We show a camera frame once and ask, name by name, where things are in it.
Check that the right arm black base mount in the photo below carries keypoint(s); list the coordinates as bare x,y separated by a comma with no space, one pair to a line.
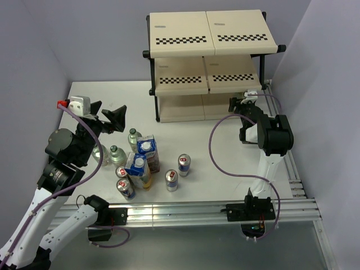
252,209

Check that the beige three-tier shelf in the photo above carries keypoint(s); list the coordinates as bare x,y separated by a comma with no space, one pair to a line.
201,59

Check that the blue carton maroon side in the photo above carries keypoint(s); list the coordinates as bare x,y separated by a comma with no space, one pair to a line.
147,146

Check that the energy drink can right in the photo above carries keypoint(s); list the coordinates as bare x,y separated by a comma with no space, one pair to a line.
184,163

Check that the energy drink can centre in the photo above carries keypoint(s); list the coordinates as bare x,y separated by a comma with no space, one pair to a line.
171,179

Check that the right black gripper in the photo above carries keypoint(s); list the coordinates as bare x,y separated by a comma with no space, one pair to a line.
234,102

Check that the aluminium side rail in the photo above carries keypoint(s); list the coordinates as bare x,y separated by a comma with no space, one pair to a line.
300,240

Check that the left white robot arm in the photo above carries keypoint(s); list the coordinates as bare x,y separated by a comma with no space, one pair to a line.
32,245

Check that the energy drink can front-left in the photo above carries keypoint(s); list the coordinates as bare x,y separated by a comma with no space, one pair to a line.
124,186

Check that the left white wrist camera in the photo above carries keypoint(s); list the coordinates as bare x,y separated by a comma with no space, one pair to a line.
79,105

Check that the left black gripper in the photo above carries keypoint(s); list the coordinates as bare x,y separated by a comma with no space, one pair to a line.
117,117

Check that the blue carton yellow side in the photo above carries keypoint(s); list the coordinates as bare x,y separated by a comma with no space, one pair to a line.
138,171

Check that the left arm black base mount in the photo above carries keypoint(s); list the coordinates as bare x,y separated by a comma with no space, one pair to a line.
115,216

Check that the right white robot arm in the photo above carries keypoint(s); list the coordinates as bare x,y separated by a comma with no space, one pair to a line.
273,136

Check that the clear bottle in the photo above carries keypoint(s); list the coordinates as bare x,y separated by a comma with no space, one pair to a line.
132,139
98,153
118,156

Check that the aluminium front rail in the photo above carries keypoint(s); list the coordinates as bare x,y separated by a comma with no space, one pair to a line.
208,213

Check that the energy drink can hidden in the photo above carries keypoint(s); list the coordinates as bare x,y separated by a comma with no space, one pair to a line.
121,173

